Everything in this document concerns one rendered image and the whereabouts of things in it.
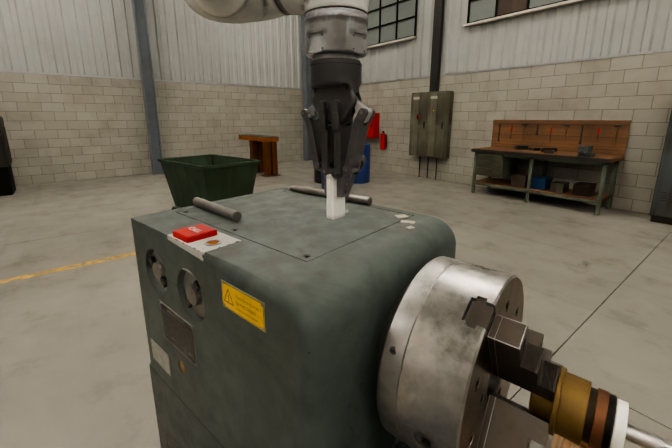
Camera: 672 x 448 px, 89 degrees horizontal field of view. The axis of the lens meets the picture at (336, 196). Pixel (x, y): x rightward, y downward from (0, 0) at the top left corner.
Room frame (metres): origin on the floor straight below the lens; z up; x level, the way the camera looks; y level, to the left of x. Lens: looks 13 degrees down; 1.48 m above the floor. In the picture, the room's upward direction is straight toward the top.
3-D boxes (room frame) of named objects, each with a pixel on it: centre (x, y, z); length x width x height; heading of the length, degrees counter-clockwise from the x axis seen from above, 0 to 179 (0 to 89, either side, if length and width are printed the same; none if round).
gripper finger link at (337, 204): (0.53, 0.00, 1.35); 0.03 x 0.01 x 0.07; 139
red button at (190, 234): (0.62, 0.27, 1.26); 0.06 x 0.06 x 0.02; 49
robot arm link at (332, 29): (0.53, 0.00, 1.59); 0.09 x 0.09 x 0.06
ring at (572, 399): (0.40, -0.33, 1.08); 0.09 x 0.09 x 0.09; 49
